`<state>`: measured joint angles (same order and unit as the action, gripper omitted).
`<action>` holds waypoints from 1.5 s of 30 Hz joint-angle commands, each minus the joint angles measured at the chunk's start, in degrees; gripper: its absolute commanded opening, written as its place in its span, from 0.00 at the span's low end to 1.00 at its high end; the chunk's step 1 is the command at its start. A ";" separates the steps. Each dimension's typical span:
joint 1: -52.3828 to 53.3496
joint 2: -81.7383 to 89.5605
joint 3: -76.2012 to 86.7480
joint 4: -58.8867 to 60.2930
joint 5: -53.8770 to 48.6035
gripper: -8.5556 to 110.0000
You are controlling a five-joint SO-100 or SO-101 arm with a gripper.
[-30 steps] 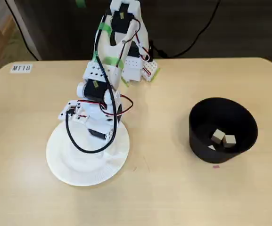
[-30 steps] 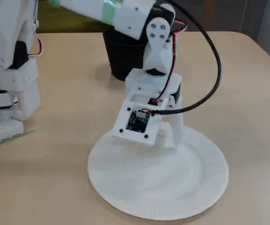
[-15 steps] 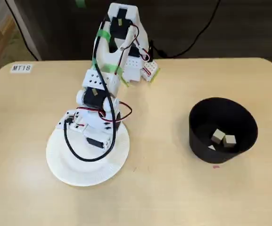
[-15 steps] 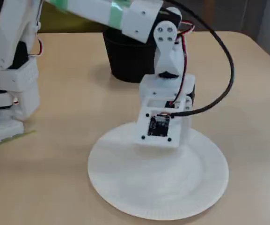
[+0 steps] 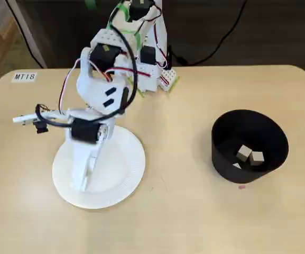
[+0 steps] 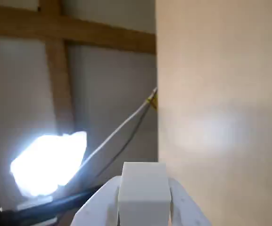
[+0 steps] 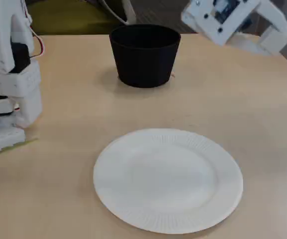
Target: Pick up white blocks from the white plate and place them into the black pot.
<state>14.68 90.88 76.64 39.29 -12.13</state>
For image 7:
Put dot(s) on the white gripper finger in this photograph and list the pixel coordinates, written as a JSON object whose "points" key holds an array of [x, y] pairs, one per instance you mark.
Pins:
{"points": [[283, 27], [250, 42]]}

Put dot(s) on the black pot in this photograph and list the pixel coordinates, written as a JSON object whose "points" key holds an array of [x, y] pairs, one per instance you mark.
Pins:
{"points": [[143, 69]]}

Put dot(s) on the white paper plate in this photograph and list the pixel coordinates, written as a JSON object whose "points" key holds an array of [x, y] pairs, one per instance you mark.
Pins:
{"points": [[158, 199]]}

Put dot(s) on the white chair leg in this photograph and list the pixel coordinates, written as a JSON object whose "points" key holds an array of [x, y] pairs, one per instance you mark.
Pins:
{"points": [[130, 10]]}

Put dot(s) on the olive green sofa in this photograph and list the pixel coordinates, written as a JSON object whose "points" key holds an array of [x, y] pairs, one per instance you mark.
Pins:
{"points": [[71, 17]]}

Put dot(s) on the yellow-green base plate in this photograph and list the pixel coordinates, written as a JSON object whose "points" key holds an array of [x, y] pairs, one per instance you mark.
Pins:
{"points": [[24, 143]]}

